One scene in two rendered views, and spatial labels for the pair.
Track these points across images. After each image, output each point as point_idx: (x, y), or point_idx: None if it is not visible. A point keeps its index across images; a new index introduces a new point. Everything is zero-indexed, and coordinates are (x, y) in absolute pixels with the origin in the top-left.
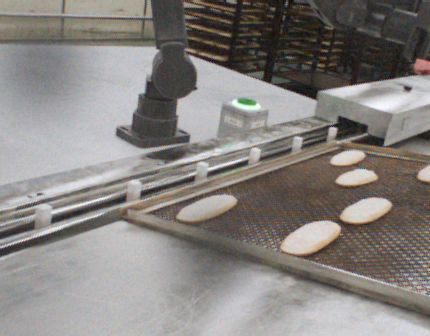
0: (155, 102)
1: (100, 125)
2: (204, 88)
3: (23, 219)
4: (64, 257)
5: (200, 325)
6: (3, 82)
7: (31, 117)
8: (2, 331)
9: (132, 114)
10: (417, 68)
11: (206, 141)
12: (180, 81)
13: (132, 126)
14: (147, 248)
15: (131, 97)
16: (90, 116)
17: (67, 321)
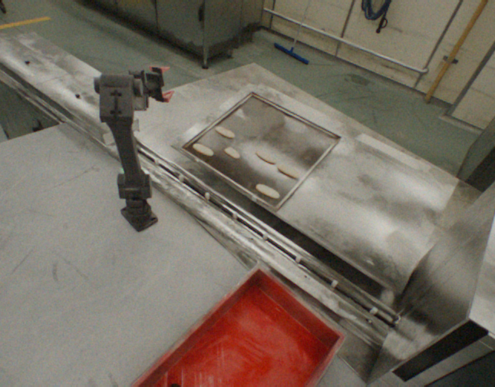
0: (147, 203)
1: (124, 239)
2: (5, 190)
3: (265, 242)
4: (305, 220)
5: (332, 193)
6: (28, 307)
7: (120, 272)
8: (341, 223)
9: (140, 218)
10: (169, 101)
11: (171, 191)
12: (151, 186)
13: (141, 221)
14: (296, 204)
15: (50, 229)
16: (107, 246)
17: (334, 213)
